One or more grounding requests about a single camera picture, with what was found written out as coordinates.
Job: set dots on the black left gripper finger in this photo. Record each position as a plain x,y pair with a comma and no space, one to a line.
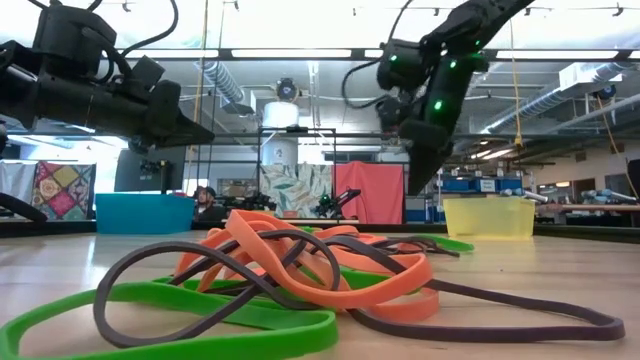
167,120

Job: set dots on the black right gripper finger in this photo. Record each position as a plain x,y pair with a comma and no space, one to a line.
422,165

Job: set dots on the dark purple rubber band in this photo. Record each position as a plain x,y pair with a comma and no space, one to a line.
101,300
430,246
500,334

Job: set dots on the small black background robot arm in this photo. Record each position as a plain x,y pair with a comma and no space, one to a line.
327,205

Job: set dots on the light blue robot arm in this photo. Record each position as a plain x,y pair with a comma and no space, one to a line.
607,194
535,196

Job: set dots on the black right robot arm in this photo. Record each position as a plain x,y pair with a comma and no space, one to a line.
475,20

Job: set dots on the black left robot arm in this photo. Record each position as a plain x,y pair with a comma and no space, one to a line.
70,35

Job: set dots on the shelf with blue bins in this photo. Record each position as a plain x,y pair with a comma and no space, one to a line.
470,185

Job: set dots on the dark monitor panel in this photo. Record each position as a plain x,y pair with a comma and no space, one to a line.
150,172

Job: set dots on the orange-red hanging cloth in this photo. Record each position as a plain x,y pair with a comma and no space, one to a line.
370,192

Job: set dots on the yellow translucent plastic basket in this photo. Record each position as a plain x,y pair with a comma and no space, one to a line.
490,217

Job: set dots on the colourful patchwork quilt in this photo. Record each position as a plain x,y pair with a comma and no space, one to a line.
62,190

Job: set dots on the black ceiling light beam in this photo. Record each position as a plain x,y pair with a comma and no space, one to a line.
225,53

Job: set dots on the person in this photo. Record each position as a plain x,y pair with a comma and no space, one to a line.
205,200

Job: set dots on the blue plastic basket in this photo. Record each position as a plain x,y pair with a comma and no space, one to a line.
145,215

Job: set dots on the white hanging cloth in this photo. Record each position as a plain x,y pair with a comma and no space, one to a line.
15,180

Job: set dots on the black background equipment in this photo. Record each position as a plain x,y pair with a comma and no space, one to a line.
250,202

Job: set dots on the leaf-patterned hanging cloth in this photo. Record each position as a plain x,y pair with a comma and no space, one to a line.
295,190

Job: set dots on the white ceiling unit box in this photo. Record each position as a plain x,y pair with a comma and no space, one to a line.
580,75

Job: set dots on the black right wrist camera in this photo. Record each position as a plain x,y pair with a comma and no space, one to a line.
395,112

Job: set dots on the silver ventilation duct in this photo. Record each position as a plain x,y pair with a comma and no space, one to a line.
222,80
540,102

